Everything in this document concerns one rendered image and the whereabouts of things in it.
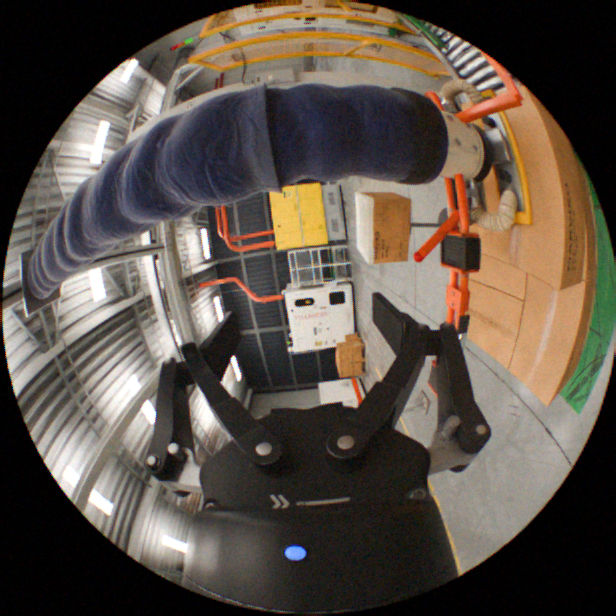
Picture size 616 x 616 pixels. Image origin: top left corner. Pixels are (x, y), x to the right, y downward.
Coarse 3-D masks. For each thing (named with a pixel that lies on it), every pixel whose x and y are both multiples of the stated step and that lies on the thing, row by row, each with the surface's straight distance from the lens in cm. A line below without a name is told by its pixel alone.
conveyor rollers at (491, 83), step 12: (432, 24) 205; (444, 36) 184; (468, 48) 168; (468, 60) 164; (480, 60) 154; (468, 72) 160; (480, 72) 150; (492, 72) 148; (480, 84) 148; (492, 84) 144; (516, 84) 133
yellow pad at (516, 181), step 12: (492, 96) 61; (480, 120) 62; (492, 120) 57; (504, 120) 57; (504, 132) 56; (516, 144) 55; (516, 156) 54; (504, 168) 55; (516, 168) 53; (504, 180) 52; (516, 180) 53; (516, 192) 53; (528, 192) 52; (528, 204) 52; (516, 216) 53; (528, 216) 51
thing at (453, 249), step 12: (444, 240) 54; (456, 240) 50; (468, 240) 47; (480, 240) 50; (444, 252) 54; (456, 252) 50; (468, 252) 47; (480, 252) 50; (444, 264) 53; (456, 264) 51; (468, 264) 48
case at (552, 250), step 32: (512, 128) 79; (544, 128) 73; (544, 160) 71; (544, 192) 70; (576, 192) 93; (512, 224) 76; (544, 224) 69; (576, 224) 85; (512, 256) 77; (544, 256) 69; (576, 256) 85
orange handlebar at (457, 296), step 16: (496, 64) 46; (512, 80) 45; (432, 96) 58; (512, 96) 42; (464, 112) 49; (480, 112) 46; (496, 112) 46; (448, 192) 53; (464, 192) 50; (448, 208) 53; (464, 208) 49; (464, 224) 49; (448, 288) 55; (464, 288) 51; (448, 304) 55; (464, 304) 52; (448, 320) 57
